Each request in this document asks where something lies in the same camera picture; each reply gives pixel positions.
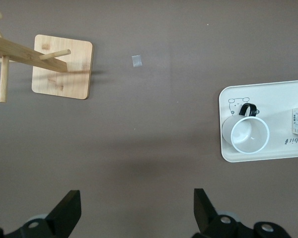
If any white smiley face mug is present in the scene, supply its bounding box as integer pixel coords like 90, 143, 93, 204
221, 102, 271, 155

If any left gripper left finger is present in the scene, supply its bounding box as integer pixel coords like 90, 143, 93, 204
4, 190, 81, 238

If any brown table cover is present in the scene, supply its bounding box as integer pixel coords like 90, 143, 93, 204
0, 0, 298, 238

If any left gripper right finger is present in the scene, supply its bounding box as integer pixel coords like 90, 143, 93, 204
192, 188, 242, 238

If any wooden mug tree stand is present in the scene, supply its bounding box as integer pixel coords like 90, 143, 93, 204
0, 9, 94, 103

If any small clear tape piece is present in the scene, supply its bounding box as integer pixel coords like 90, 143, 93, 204
131, 55, 143, 68

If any cream rabbit print tray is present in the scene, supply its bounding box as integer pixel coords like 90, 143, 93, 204
218, 79, 298, 164

